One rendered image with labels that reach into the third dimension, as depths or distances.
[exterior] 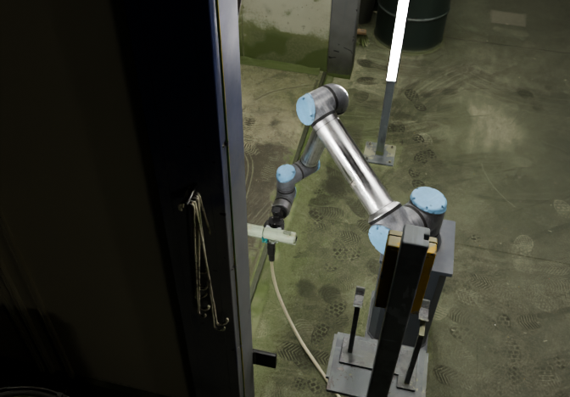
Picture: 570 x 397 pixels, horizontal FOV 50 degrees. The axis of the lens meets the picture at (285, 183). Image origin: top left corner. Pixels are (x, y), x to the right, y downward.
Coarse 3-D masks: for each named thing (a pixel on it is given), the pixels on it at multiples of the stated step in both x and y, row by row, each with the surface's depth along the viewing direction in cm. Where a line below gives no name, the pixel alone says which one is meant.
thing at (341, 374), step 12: (348, 336) 217; (336, 348) 214; (408, 348) 214; (336, 360) 210; (420, 360) 211; (336, 372) 207; (348, 372) 207; (360, 372) 207; (420, 372) 207; (336, 384) 204; (348, 384) 204; (360, 384) 204; (396, 384) 204; (420, 384) 204; (360, 396) 201; (396, 396) 201; (408, 396) 201; (420, 396) 201
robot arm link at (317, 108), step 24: (312, 96) 248; (336, 96) 251; (312, 120) 248; (336, 120) 248; (336, 144) 246; (360, 168) 245; (360, 192) 246; (384, 192) 246; (384, 216) 241; (408, 216) 244; (384, 240) 241
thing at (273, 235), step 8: (248, 224) 285; (248, 232) 283; (256, 232) 282; (264, 232) 281; (272, 232) 281; (280, 232) 281; (288, 232) 279; (272, 240) 283; (280, 240) 281; (288, 240) 280; (296, 240) 283; (272, 248) 288; (272, 256) 293
